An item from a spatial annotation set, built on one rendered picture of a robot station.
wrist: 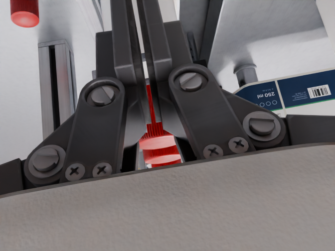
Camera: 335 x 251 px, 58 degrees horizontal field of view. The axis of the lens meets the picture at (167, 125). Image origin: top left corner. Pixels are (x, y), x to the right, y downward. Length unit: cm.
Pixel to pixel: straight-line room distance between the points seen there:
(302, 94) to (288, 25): 14
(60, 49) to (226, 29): 26
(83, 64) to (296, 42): 39
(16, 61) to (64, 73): 12
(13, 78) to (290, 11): 50
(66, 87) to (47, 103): 4
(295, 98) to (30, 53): 47
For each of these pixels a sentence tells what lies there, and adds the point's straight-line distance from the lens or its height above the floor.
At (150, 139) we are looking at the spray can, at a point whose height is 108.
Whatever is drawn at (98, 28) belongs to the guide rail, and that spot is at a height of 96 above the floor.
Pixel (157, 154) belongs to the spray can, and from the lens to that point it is 23.
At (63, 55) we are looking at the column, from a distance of 52.
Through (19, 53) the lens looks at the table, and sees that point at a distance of 57.
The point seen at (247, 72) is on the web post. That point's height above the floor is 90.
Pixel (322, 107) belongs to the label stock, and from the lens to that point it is 61.
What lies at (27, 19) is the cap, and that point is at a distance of 44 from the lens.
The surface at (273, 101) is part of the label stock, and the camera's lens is 59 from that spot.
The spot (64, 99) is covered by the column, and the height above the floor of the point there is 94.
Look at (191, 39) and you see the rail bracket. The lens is 55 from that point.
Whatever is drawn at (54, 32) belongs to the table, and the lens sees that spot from 52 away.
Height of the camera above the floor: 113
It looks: 16 degrees down
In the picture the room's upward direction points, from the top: 170 degrees clockwise
